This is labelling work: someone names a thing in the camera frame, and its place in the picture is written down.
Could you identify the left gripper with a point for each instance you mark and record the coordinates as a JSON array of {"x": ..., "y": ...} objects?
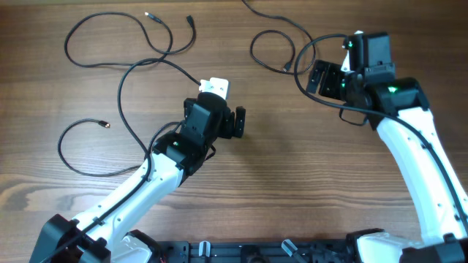
[{"x": 228, "y": 128}]

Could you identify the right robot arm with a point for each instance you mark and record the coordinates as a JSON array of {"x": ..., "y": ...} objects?
[{"x": 399, "y": 111}]

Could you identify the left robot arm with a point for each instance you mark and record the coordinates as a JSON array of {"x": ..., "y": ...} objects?
[{"x": 105, "y": 233}]

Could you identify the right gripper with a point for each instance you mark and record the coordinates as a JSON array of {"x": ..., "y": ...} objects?
[{"x": 326, "y": 88}]

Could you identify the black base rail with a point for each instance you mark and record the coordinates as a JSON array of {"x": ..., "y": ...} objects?
[{"x": 316, "y": 251}]

